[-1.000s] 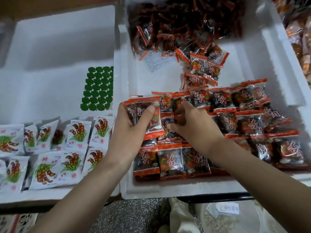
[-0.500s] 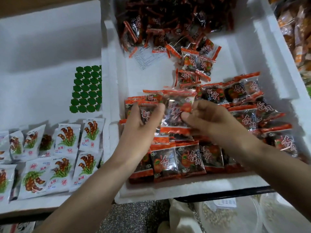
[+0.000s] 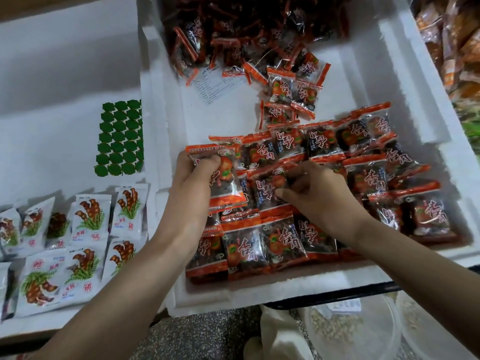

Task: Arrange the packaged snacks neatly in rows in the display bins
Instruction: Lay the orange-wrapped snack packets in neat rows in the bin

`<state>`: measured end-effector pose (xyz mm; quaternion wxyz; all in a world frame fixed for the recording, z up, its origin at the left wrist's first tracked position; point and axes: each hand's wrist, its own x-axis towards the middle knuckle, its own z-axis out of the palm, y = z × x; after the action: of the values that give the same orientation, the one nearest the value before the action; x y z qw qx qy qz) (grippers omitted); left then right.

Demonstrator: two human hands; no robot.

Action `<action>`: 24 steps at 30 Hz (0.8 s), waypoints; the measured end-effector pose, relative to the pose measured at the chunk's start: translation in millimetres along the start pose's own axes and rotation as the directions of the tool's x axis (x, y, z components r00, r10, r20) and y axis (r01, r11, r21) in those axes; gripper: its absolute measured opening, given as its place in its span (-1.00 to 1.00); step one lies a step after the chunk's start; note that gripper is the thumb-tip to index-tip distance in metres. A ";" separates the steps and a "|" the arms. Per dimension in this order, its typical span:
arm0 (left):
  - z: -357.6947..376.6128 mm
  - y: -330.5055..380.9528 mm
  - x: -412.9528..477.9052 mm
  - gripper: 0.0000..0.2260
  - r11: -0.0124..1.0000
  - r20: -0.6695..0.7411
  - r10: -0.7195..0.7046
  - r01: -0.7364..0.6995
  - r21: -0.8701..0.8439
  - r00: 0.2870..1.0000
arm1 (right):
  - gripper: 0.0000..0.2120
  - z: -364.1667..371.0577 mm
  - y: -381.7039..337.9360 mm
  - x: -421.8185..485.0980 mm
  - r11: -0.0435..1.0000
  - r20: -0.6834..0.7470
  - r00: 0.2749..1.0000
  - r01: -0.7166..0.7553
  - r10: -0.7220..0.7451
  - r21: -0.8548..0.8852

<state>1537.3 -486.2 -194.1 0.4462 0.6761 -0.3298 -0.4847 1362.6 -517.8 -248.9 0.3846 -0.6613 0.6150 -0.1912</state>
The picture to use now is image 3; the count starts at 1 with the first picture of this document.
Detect person's right hand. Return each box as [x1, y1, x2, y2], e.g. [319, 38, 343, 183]
[273, 161, 376, 248]

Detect person's left hand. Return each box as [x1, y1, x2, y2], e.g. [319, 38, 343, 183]
[159, 149, 223, 256]

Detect dark red snack packet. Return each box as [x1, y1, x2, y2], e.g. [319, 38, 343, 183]
[247, 162, 309, 211]
[186, 142, 249, 209]

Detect pile of white printed packets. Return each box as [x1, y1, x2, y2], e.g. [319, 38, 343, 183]
[0, 182, 151, 321]

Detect pile of green packets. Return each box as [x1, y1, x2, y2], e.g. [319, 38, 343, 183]
[457, 97, 480, 158]

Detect pile of dark red packets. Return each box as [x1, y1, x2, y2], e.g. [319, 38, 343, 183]
[161, 0, 462, 286]

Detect pile of brown packets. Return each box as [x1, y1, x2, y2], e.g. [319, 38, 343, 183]
[414, 0, 480, 102]

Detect person's right forearm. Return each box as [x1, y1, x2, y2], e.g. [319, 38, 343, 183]
[348, 221, 480, 357]

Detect person's left forearm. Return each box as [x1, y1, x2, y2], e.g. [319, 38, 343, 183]
[30, 236, 200, 360]

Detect person's beige trousers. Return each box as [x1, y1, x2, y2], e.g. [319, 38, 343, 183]
[243, 305, 316, 360]

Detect green leaf-pattern sheet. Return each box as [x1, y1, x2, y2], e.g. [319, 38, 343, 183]
[93, 98, 145, 178]

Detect small white paper slip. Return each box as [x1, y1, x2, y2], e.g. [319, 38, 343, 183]
[191, 67, 249, 106]

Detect clear round plastic tub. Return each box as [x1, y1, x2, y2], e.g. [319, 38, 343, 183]
[303, 294, 405, 360]

